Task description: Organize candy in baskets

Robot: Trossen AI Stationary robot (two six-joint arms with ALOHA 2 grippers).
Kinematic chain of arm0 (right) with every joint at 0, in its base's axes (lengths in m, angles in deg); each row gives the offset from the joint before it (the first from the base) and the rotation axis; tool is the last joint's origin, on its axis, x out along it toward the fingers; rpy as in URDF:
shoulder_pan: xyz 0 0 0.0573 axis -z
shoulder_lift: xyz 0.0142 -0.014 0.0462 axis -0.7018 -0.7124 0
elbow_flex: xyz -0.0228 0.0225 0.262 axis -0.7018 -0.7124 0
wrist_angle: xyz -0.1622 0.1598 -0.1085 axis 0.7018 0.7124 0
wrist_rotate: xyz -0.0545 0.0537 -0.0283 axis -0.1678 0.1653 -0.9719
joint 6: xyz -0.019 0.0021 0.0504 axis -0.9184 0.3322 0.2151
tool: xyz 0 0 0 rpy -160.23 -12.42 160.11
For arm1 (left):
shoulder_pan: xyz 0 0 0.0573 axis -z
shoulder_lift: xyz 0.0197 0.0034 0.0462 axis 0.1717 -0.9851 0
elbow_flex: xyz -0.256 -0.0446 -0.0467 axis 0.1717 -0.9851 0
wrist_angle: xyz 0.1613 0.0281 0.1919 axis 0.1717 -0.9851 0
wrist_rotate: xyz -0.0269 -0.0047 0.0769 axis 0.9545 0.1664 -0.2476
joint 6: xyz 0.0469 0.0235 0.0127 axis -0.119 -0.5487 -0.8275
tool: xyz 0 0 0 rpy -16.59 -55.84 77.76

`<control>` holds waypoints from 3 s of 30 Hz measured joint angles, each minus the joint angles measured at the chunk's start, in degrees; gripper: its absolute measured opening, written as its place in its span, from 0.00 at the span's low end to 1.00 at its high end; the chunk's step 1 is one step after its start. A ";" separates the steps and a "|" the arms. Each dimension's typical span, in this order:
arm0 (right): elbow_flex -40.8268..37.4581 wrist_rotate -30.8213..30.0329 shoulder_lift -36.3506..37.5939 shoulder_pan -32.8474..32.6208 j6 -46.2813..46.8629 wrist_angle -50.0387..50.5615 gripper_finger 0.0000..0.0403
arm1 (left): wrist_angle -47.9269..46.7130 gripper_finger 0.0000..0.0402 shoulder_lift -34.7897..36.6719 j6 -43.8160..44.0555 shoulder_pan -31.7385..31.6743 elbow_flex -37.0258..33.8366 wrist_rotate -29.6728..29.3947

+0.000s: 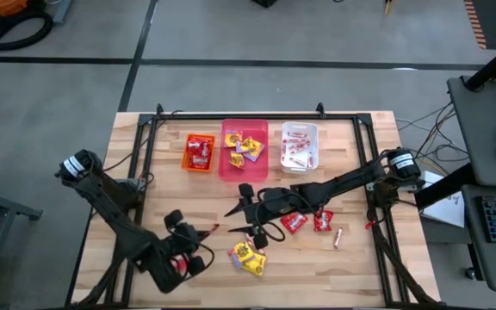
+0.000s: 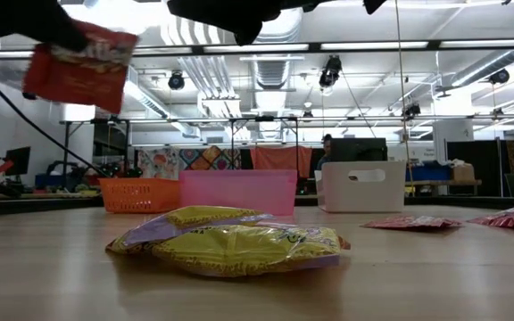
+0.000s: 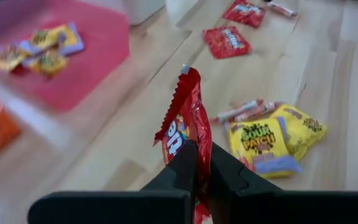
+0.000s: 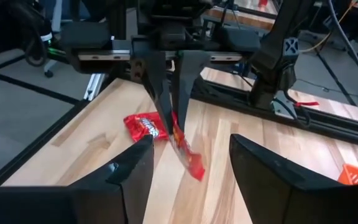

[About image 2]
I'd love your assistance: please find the hanging floral cloth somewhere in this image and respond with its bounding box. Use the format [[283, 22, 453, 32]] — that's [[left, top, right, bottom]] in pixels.
[[137, 147, 181, 180]]

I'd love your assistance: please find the blue storage bin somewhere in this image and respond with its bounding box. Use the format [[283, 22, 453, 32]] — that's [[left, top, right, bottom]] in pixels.
[[406, 163, 453, 182]]

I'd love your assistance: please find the person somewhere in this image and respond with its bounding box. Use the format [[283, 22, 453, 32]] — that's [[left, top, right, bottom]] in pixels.
[[317, 133, 335, 171]]

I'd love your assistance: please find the silver ventilation duct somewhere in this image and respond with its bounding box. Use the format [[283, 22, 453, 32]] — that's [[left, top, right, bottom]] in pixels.
[[238, 8, 305, 112]]

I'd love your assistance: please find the black partition panel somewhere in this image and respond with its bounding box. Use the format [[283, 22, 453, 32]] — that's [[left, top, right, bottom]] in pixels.
[[445, 140, 504, 197]]

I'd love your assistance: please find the cardboard box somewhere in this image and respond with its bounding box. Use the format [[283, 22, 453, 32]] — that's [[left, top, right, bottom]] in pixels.
[[451, 162, 477, 182]]

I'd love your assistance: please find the hanging orange cloth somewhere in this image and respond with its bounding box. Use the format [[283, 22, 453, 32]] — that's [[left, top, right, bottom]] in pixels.
[[250, 145, 314, 179]]

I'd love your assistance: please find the black background stand frame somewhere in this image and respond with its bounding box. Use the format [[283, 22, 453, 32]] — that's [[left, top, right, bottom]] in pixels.
[[59, 113, 514, 179]]

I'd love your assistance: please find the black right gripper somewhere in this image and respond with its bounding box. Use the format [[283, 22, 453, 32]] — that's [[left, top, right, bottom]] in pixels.
[[166, 0, 334, 46]]

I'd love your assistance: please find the pink plastic bin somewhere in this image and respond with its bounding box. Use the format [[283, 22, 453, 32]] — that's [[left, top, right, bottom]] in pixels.
[[178, 169, 298, 218]]

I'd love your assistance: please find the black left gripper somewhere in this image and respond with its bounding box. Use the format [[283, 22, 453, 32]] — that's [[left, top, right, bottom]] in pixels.
[[0, 0, 91, 53]]

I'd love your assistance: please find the black computer monitor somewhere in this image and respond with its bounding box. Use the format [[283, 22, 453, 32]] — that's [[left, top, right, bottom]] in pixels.
[[330, 136, 388, 163]]

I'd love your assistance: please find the hanging beige cord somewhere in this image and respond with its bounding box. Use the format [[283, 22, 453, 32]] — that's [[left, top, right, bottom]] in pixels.
[[394, 0, 415, 197]]

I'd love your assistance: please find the orange plastic basket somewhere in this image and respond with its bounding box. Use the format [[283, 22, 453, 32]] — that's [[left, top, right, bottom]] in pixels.
[[98, 177, 182, 214]]

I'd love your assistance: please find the colourful patchwork quilt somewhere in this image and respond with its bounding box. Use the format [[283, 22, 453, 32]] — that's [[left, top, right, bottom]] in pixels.
[[178, 144, 243, 171]]

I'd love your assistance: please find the silver spiral duct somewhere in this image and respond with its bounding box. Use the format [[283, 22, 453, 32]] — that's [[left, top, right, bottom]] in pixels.
[[451, 46, 514, 88]]

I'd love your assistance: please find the wooden shelf board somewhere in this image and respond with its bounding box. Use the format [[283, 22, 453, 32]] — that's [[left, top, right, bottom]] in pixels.
[[404, 178, 484, 187]]

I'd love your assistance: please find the white plastic bin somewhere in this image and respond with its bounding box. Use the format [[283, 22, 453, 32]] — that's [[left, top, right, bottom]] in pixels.
[[314, 160, 408, 214]]

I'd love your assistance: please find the blue crate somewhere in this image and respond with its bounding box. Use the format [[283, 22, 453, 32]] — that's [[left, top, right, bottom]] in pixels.
[[34, 172, 67, 188]]

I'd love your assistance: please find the black round ceiling fixture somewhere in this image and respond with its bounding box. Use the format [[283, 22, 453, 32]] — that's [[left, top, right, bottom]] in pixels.
[[318, 54, 344, 89], [402, 102, 422, 119], [488, 67, 511, 86], [167, 70, 187, 92]]

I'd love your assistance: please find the yellow sour candy bag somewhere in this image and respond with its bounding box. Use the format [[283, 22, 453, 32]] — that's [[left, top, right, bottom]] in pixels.
[[104, 204, 283, 255], [149, 222, 352, 278]]

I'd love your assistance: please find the small black monitor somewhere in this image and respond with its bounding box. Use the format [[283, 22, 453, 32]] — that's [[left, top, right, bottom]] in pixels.
[[2, 145, 32, 177]]

